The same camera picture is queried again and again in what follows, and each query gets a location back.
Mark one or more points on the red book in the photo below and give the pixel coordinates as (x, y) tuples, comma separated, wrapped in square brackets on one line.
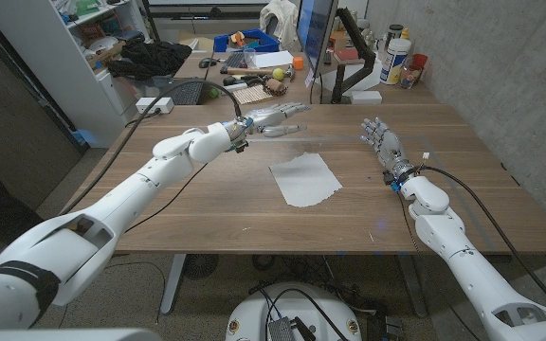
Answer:
[(346, 54)]

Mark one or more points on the grey table leg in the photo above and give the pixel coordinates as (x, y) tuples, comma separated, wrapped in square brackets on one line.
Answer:
[(173, 284), (413, 289)]

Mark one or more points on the black laptop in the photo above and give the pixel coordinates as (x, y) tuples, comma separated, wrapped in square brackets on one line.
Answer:
[(187, 92)]

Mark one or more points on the white cloth on chair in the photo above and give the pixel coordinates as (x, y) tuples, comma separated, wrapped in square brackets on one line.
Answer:
[(278, 19)]

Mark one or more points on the dark lid bottle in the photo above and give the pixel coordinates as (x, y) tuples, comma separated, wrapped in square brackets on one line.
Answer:
[(394, 32)]

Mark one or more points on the white box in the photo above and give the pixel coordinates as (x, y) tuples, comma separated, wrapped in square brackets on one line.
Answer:
[(366, 97)]

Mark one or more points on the yellow tennis ball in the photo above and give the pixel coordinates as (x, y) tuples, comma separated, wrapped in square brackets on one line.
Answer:
[(278, 74)]

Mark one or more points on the orange cube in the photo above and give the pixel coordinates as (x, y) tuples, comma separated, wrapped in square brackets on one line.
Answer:
[(298, 63)]

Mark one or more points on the black keyboard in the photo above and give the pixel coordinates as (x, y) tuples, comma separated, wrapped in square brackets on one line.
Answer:
[(235, 60)]

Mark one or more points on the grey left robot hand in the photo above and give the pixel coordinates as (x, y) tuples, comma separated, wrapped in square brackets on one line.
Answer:
[(263, 120)]

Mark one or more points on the white shelf unit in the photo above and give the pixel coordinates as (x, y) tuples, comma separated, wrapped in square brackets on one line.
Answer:
[(55, 61)]

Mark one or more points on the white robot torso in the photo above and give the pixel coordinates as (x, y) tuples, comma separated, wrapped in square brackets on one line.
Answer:
[(254, 317)]

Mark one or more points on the black computer mouse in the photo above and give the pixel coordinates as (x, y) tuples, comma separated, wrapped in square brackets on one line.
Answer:
[(207, 62)]

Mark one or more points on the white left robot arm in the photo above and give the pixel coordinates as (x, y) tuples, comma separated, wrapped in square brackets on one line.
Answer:
[(126, 199)]

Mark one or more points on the white wipes canister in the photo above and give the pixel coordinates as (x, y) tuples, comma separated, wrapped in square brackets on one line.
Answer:
[(394, 61)]

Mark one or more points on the blue plastic bin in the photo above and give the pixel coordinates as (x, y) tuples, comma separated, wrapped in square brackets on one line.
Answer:
[(266, 43)]

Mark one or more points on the small green ball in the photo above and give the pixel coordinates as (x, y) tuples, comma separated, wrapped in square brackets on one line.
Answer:
[(213, 93)]

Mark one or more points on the white power strip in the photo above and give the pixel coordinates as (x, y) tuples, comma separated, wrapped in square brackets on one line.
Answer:
[(157, 106)]

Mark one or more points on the white paper sheet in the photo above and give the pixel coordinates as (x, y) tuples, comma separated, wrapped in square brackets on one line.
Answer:
[(275, 59)]

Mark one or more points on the brown cork roll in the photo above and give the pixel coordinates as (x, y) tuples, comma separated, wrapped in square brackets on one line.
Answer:
[(277, 86)]

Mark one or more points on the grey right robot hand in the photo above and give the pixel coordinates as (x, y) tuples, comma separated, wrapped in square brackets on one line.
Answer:
[(391, 149)]

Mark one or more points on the red cup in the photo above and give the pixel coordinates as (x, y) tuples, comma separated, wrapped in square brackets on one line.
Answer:
[(420, 60)]

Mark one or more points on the whiteboard with black frame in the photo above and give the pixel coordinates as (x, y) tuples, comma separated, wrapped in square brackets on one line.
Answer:
[(206, 1)]

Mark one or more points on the clear plastic cup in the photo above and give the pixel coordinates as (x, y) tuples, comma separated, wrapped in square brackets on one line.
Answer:
[(250, 58)]

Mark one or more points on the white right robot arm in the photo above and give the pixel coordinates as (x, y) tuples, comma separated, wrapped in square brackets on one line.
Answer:
[(477, 274)]

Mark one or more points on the wooden slat mat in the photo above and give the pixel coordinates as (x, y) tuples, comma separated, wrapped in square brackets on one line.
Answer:
[(252, 95)]

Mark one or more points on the white paper towel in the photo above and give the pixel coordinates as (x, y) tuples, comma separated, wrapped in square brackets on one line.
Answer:
[(303, 182)]

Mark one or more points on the black cloth bundle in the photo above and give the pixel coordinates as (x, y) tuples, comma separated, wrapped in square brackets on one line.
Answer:
[(152, 59)]

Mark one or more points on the computer monitor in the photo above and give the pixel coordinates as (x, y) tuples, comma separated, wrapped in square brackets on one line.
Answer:
[(315, 28)]

